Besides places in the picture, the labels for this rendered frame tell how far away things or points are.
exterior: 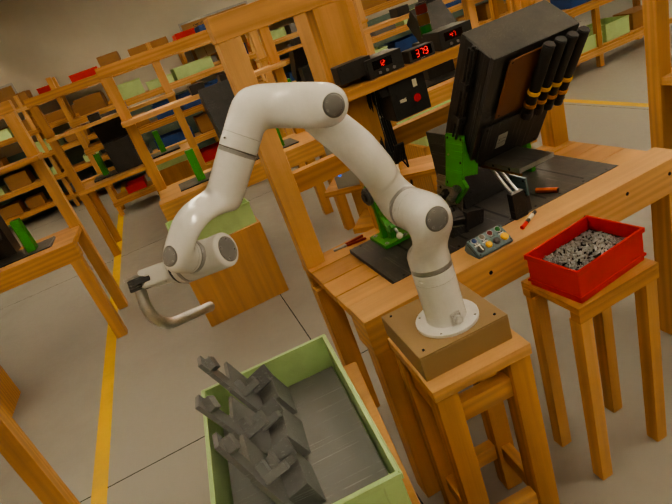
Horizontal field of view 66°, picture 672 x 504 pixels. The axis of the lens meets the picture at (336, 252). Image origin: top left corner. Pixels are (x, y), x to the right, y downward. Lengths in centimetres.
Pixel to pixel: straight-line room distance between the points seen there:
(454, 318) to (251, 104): 81
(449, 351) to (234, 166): 77
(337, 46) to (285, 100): 101
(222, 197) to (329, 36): 112
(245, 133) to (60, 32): 1066
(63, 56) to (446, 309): 1079
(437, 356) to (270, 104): 81
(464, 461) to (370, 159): 95
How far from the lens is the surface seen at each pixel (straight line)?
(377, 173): 131
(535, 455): 187
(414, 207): 132
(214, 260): 121
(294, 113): 119
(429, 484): 231
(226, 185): 120
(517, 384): 164
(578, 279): 174
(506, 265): 199
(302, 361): 167
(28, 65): 1184
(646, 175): 238
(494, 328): 155
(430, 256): 141
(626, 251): 189
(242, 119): 120
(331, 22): 218
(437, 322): 153
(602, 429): 216
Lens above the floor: 185
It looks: 25 degrees down
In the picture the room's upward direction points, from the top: 20 degrees counter-clockwise
